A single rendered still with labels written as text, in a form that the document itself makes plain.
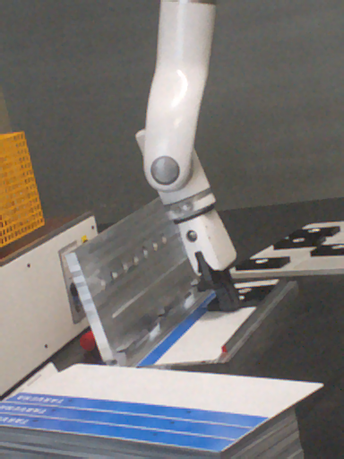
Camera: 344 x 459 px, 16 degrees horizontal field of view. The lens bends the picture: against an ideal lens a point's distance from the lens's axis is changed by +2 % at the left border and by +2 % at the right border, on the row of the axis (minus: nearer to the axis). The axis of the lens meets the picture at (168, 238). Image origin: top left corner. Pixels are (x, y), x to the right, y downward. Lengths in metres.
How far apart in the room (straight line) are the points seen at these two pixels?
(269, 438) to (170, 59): 0.84
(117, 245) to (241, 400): 0.67
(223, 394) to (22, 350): 0.65
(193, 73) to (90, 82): 2.68
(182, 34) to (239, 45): 2.38
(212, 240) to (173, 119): 0.22
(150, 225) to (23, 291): 0.27
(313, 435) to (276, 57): 2.89
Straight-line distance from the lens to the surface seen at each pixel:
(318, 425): 1.55
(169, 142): 1.90
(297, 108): 4.30
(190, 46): 1.97
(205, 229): 1.99
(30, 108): 4.78
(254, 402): 1.34
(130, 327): 1.91
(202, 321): 2.03
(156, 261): 2.10
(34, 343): 2.02
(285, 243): 2.52
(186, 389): 1.43
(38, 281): 2.05
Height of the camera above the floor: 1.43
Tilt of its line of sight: 10 degrees down
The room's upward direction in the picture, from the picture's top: 11 degrees counter-clockwise
